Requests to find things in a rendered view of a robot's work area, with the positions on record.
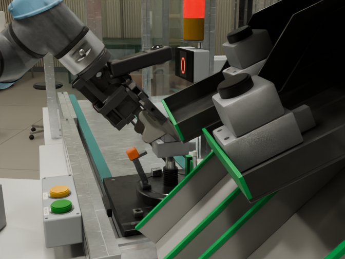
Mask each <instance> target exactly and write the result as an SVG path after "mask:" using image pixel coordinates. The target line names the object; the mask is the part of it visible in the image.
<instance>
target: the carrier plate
mask: <svg viewBox="0 0 345 259"><path fill-rule="evenodd" d="M178 172H185V169H178ZM139 180H140V177H139V175H138V174H134V175H126V176H117V177H109V178H103V187H104V189H105V192H106V194H107V197H108V200H109V202H110V205H111V207H112V210H113V212H114V215H115V217H116V220H117V222H118V225H119V228H120V230H121V233H122V235H123V237H128V236H134V235H140V234H142V233H141V232H140V231H137V230H136V229H135V226H136V225H137V224H138V223H139V222H140V221H141V220H142V219H143V218H144V217H145V216H146V215H147V214H148V213H149V212H150V211H152V210H153V209H154V208H155V207H151V206H148V205H146V204H144V203H142V202H141V201H139V200H138V198H137V196H136V183H137V182H138V181H139ZM139 208H141V209H142V211H143V217H136V218H135V217H134V215H133V213H132V210H133V209H139Z"/></svg>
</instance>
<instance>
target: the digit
mask: <svg viewBox="0 0 345 259"><path fill-rule="evenodd" d="M180 76H183V77H185V78H186V52H185V51H180Z"/></svg>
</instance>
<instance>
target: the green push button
mask: <svg viewBox="0 0 345 259"><path fill-rule="evenodd" d="M50 209H51V211H52V212H54V213H65V212H68V211H70V210H71V209H72V202H71V201H69V200H66V199H60V200H56V201H54V202H53V203H52V204H51V205H50Z"/></svg>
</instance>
